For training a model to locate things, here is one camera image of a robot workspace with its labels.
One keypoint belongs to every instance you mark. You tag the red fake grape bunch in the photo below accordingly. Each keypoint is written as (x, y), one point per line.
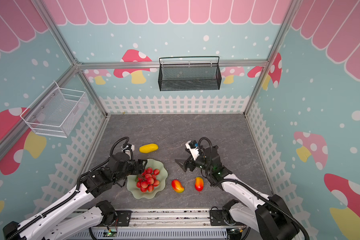
(148, 181)

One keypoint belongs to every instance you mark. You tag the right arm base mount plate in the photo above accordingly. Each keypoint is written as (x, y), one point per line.
(221, 218)

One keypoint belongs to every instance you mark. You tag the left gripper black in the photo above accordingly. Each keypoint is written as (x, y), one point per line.
(138, 166)

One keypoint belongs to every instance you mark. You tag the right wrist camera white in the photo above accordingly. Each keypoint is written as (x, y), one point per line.
(193, 148)

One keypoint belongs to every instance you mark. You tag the red-yellow mango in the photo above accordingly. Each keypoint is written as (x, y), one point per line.
(199, 184)
(177, 186)

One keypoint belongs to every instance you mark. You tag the white wire wall basket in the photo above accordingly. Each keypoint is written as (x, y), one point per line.
(56, 112)

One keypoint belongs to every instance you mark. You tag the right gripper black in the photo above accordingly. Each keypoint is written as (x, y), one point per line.
(190, 163)

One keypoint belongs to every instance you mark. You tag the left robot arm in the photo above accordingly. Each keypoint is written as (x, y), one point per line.
(89, 186)

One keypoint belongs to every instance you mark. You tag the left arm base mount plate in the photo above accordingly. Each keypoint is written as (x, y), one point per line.
(120, 218)

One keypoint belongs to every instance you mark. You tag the green circuit board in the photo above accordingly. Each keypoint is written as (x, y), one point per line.
(111, 233)

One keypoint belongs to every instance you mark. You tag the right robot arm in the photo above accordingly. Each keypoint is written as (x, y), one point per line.
(268, 215)

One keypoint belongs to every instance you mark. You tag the aluminium front rail frame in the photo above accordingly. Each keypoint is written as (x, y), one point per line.
(151, 224)

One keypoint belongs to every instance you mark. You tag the black mesh wall basket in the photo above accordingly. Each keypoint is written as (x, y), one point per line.
(199, 73)

